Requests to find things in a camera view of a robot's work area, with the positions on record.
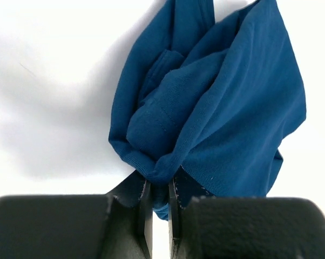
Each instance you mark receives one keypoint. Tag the blue t shirt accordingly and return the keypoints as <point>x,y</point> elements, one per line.
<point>213,98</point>

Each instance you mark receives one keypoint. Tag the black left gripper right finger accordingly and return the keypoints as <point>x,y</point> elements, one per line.
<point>181,189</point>

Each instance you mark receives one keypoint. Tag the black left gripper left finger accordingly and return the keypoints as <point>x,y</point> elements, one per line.
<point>129,222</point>

